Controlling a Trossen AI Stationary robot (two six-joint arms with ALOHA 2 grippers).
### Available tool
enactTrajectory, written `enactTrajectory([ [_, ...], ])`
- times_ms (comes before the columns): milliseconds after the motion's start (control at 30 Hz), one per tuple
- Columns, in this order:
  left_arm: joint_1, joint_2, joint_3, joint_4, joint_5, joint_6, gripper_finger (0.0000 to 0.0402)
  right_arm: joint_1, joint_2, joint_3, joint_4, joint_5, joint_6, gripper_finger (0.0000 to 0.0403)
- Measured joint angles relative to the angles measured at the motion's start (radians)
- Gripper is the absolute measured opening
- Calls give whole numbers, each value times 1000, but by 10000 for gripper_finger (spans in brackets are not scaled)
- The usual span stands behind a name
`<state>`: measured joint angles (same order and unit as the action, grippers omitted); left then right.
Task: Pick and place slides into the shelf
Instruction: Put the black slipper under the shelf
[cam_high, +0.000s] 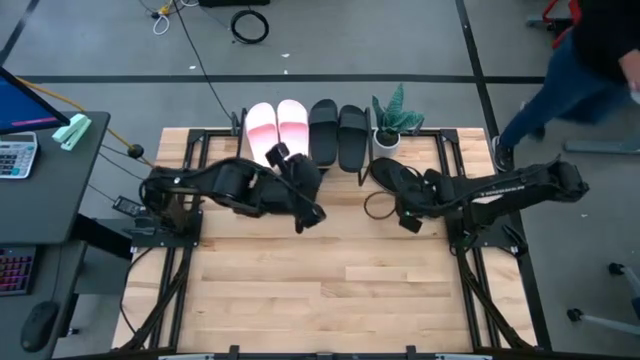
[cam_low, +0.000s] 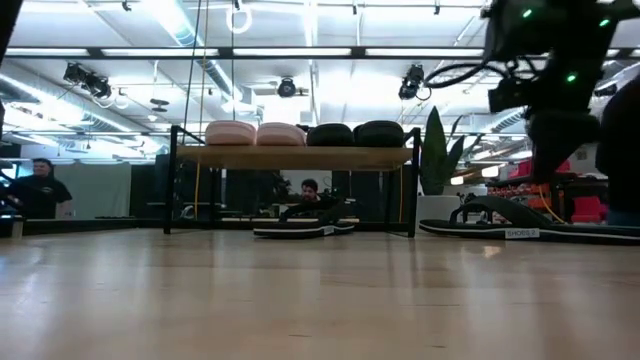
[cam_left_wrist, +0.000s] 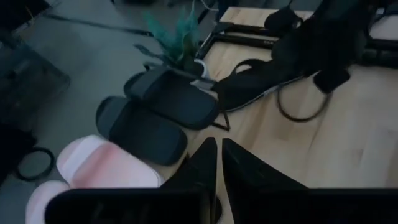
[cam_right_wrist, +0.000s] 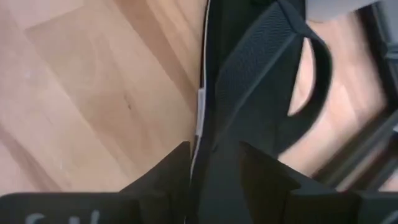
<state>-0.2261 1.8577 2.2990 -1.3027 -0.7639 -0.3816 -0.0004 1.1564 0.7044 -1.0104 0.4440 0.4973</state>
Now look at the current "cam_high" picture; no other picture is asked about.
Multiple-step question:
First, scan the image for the pink slide sandal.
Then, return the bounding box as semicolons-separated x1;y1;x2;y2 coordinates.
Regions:
276;98;310;160
244;101;280;169

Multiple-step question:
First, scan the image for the black slide sandal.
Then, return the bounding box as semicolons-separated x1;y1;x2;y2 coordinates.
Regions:
337;103;370;174
307;98;340;168

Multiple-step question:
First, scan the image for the green plant in white pot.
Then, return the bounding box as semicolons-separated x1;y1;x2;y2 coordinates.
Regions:
370;82;426;159

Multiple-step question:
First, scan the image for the black power adapter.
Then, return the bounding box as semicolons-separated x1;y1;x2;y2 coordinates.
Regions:
112;195;147;218

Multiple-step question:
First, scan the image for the person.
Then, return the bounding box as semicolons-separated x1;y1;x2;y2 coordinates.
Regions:
491;0;640;174

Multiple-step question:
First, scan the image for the grey table leg base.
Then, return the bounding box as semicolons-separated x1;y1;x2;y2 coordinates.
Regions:
563;138;640;155

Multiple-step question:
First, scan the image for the red and black cart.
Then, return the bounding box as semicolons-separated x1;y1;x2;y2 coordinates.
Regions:
525;0;584;50

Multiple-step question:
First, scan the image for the grey chair base with casters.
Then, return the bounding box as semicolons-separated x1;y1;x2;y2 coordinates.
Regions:
566;262;640;336

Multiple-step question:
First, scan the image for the mint green stapler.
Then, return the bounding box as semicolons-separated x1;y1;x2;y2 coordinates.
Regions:
51;112;93;152

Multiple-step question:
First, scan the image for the dark grey desk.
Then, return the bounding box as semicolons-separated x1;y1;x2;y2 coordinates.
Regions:
0;110;111;360

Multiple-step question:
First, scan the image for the grey desk calculator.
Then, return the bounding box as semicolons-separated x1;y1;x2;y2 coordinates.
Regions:
0;131;39;180

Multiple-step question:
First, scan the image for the black computer monitor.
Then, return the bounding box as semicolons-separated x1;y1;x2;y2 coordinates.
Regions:
0;67;71;136

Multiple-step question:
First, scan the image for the black computer mouse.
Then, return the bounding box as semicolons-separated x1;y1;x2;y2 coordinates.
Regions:
19;299;61;354

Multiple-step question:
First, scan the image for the black backlit keyboard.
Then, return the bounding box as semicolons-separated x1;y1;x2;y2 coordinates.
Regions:
0;244;37;297

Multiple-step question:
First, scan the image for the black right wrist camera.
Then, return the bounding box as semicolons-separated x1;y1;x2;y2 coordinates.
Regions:
398;213;424;235

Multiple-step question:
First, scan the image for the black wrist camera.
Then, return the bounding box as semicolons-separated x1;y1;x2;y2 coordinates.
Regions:
398;213;424;235
264;142;291;170

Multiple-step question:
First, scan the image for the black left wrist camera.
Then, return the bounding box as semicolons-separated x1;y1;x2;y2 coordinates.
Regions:
264;142;291;170

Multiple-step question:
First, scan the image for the black aluminium table frame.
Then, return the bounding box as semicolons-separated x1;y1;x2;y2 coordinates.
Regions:
112;112;554;360

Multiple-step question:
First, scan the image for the long black floor cable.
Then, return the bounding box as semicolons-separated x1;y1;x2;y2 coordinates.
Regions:
169;0;236;124

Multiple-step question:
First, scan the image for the coiled black cable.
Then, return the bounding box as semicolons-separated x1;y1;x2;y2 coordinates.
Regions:
229;8;271;46

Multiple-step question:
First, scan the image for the white cable with yellow plug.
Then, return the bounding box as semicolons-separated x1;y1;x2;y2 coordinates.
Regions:
151;2;175;37

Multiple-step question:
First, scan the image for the yellow floor cable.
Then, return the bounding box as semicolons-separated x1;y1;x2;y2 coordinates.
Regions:
14;75;136;151

